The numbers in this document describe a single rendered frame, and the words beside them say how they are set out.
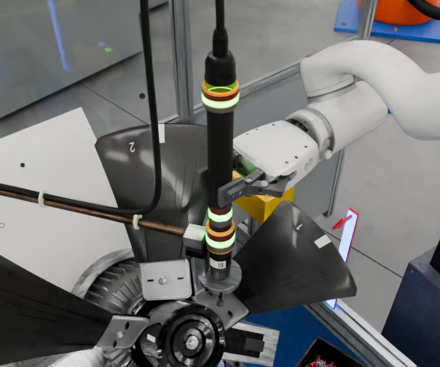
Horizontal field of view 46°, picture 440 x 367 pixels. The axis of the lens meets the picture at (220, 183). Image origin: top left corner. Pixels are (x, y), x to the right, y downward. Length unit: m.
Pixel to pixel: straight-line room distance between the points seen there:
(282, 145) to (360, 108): 0.15
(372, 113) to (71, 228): 0.59
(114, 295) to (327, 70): 0.52
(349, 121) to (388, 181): 2.24
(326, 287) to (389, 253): 1.69
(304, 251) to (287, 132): 0.31
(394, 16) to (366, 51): 3.82
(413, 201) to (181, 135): 2.20
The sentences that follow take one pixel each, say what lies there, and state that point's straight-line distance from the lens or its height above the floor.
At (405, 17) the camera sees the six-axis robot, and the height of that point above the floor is 0.12.
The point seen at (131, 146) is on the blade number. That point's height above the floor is 1.40.
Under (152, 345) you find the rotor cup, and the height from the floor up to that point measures 1.23.
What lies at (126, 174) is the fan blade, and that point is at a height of 1.37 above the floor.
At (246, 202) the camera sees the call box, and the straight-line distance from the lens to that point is 1.32.
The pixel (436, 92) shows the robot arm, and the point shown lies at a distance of 0.70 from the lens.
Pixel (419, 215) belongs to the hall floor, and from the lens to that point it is 2.89.
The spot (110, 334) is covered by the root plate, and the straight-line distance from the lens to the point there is 0.87.
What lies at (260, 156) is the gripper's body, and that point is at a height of 1.49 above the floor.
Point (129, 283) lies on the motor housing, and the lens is 0.97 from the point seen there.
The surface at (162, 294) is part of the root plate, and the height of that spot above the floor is 1.23.
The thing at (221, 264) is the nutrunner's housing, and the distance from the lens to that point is 0.81.
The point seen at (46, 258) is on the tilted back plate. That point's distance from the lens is 1.04.
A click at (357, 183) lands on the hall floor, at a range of 2.98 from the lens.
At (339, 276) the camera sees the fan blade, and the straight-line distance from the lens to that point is 1.01.
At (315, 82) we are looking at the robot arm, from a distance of 0.81.
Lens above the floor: 1.95
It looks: 43 degrees down
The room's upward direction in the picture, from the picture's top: straight up
